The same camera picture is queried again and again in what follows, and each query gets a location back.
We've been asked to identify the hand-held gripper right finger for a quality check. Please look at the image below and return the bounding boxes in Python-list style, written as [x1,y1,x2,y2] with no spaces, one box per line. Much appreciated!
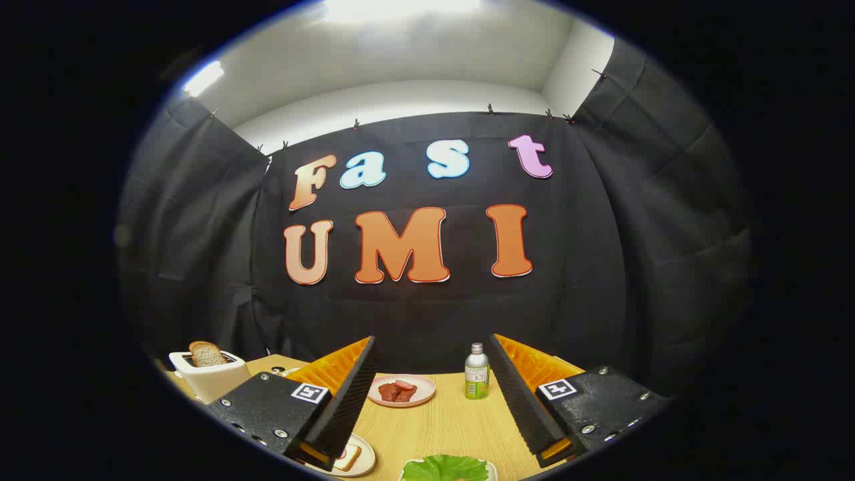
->
[490,333,671,468]

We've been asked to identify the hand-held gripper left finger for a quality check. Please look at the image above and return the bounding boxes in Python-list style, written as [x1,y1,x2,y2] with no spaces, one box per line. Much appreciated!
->
[207,336,377,472]

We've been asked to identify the green lettuce leaf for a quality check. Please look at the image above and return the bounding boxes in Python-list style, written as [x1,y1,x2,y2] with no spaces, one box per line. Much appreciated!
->
[403,455,490,481]

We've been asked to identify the toasted bread slice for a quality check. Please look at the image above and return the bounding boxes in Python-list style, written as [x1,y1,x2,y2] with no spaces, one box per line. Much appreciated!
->
[189,341,228,367]

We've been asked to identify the green label metal bottle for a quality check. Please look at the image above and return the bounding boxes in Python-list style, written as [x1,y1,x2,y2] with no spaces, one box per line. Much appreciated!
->
[465,343,490,400]

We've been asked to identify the brown meat pieces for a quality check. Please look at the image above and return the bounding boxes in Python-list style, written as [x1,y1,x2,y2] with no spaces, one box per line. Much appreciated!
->
[378,379,417,403]

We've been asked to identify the round white plate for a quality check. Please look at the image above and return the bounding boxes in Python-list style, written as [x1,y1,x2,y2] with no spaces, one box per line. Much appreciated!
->
[304,433,376,477]

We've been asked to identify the rectangular white plate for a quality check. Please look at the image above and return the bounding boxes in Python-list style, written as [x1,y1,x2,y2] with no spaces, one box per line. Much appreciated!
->
[399,460,498,481]

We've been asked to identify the pink plate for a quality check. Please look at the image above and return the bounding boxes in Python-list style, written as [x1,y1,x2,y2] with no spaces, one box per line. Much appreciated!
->
[367,374,436,408]

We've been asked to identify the white toaster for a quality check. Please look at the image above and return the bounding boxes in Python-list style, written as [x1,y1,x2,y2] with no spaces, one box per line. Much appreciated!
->
[169,349,251,404]

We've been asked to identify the ceiling light panel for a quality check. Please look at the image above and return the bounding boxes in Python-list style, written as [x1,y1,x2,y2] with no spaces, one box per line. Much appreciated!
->
[184,61,224,96]

